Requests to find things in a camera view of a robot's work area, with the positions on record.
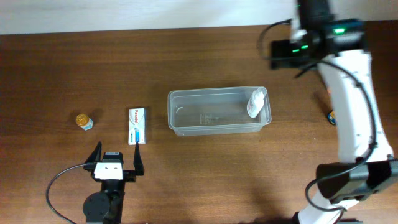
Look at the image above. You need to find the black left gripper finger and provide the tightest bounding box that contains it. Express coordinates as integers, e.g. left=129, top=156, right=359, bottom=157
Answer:
left=133, top=142, right=145, bottom=176
left=85, top=141, right=102, bottom=164

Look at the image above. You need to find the dark syrup bottle white cap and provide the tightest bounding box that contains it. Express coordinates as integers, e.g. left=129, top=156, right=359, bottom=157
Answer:
left=327, top=110, right=336, bottom=126

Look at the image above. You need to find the white squeeze bottle clear cap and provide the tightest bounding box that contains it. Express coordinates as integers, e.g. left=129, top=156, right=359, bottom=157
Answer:
left=247, top=87, right=267, bottom=119

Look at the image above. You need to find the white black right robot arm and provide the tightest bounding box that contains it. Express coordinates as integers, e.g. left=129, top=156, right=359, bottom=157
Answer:
left=269, top=0, right=397, bottom=223

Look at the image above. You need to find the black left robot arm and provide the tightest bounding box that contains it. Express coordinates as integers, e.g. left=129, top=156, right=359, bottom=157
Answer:
left=83, top=142, right=145, bottom=223

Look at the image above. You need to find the clear plastic container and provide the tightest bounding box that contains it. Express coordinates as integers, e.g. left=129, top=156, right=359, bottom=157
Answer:
left=167, top=86, right=272, bottom=136

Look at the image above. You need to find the small jar gold lid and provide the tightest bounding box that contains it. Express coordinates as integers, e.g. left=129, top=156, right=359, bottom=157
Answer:
left=75, top=114, right=93, bottom=131

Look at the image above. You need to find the white Panadol box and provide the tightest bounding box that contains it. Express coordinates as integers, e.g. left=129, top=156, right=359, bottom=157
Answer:
left=127, top=108, right=146, bottom=145

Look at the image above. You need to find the black left camera cable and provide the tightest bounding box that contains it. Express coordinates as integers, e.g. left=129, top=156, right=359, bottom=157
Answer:
left=45, top=162, right=94, bottom=224

